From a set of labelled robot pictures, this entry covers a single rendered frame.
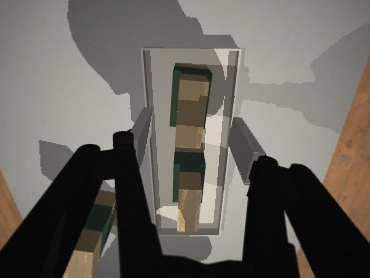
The tan rectangular pack with dark green band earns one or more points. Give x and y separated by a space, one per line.
191 86
188 183
93 238

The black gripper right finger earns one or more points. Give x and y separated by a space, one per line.
334 247

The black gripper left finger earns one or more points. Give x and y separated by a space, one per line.
43 244

